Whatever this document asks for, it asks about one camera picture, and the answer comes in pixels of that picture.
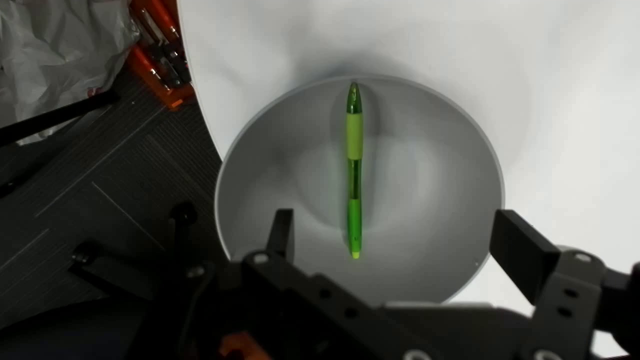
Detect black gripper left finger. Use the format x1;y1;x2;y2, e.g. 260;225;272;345
268;208;297;261

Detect grey round bowl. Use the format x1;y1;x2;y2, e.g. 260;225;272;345
213;71;507;307

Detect crumpled grey plastic sheet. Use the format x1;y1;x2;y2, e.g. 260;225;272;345
0;0;144;130

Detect green pen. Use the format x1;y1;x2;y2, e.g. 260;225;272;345
342;77;369;261

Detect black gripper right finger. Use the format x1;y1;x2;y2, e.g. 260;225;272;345
489;208;564;302

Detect orange clamp tools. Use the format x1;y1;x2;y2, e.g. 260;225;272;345
129;0;196;111

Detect black rod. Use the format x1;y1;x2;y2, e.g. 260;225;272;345
0;88;123;147

